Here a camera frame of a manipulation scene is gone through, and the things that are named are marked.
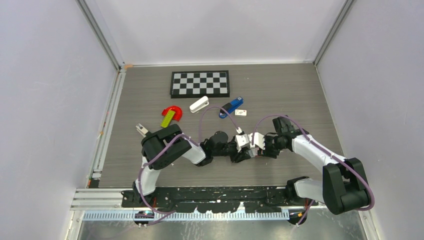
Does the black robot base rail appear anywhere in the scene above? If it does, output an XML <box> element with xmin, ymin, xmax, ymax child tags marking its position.
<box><xmin>121</xmin><ymin>186</ymin><xmax>311</xmax><ymax>214</ymax></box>

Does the green lego brick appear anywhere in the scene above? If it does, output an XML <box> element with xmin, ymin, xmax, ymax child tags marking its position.
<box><xmin>160</xmin><ymin>110</ymin><xmax>176</xmax><ymax>128</ymax></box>

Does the checkerboard calibration board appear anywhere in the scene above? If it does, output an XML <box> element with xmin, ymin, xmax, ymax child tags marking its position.
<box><xmin>169</xmin><ymin>70</ymin><xmax>231</xmax><ymax>99</ymax></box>

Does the red white staple box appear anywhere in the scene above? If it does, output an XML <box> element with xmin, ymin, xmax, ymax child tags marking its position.
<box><xmin>249</xmin><ymin>148</ymin><xmax>258</xmax><ymax>158</ymax></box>

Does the red arch toy block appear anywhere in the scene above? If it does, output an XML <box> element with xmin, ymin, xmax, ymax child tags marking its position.
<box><xmin>161</xmin><ymin>105</ymin><xmax>183</xmax><ymax>122</ymax></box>

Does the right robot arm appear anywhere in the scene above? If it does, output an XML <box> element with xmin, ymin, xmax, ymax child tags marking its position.
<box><xmin>273</xmin><ymin>114</ymin><xmax>375</xmax><ymax>215</ymax></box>

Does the black and white stapler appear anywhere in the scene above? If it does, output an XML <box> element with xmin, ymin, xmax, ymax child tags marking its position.
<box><xmin>135</xmin><ymin>123</ymin><xmax>150</xmax><ymax>137</ymax></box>

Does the blue stapler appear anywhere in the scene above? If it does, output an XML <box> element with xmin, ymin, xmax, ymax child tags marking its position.
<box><xmin>218</xmin><ymin>96</ymin><xmax>244</xmax><ymax>119</ymax></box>

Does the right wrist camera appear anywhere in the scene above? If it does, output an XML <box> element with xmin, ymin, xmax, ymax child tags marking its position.
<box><xmin>248</xmin><ymin>132</ymin><xmax>266</xmax><ymax>150</ymax></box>

